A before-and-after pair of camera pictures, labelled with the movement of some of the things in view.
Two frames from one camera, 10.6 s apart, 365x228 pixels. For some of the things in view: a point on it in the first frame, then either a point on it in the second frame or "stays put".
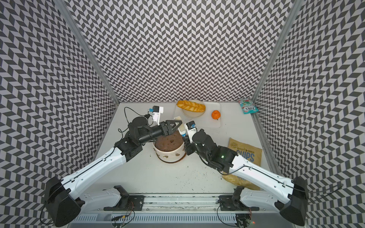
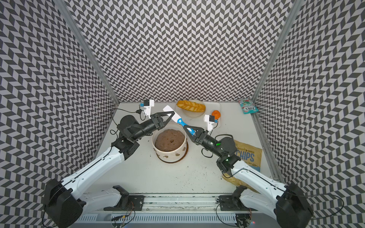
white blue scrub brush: (181, 129) -> (178, 119)
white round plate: (192, 114) stays put
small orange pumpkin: (216, 114) stays put
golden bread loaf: (191, 106) stays put
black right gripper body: (190, 148) -> (206, 141)
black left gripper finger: (175, 123) -> (160, 114)
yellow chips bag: (252, 152) stays put
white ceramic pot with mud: (170, 148) stays put
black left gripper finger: (170, 130) -> (166, 122)
